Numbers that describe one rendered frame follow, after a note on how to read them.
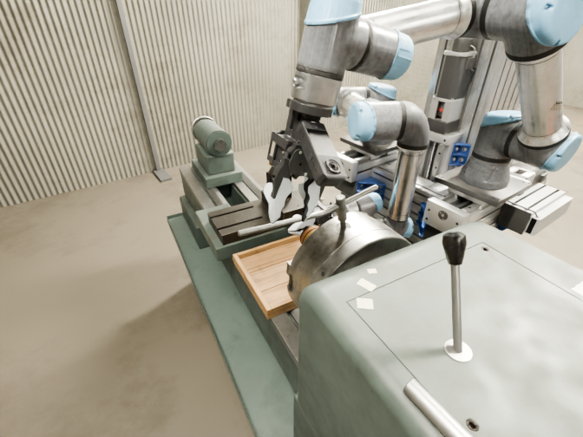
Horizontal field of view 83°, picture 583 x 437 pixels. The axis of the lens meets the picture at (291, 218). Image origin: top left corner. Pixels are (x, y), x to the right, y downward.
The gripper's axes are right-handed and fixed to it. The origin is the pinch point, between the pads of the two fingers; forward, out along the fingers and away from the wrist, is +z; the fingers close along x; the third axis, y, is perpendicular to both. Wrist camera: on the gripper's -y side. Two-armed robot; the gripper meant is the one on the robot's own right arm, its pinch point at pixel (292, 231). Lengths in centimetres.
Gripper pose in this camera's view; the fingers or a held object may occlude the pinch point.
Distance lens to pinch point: 102.9
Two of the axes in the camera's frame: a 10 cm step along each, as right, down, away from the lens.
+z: -8.8, 2.6, -4.0
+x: 0.0, -8.4, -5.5
